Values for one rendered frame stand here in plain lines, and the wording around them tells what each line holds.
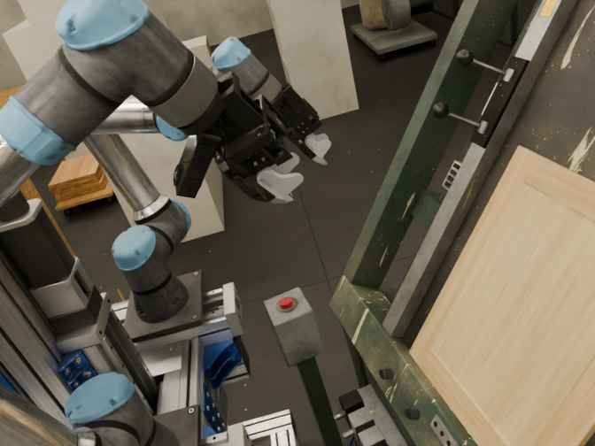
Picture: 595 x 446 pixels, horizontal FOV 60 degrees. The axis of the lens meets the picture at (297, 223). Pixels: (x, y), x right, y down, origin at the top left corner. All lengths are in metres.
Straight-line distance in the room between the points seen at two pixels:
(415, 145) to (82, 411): 1.00
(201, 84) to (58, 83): 0.13
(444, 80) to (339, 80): 3.61
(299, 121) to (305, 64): 3.72
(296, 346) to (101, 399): 0.69
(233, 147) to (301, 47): 4.24
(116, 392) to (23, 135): 0.55
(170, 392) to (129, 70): 1.01
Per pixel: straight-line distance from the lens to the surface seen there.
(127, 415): 1.01
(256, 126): 0.60
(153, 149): 3.47
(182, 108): 0.56
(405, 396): 1.33
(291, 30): 4.80
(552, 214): 1.11
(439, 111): 1.21
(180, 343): 1.51
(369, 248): 1.51
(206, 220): 3.69
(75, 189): 4.82
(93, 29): 0.51
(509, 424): 1.15
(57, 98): 0.55
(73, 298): 1.16
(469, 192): 1.26
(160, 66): 0.53
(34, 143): 0.57
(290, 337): 1.51
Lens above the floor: 1.92
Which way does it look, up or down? 33 degrees down
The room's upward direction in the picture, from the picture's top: 16 degrees counter-clockwise
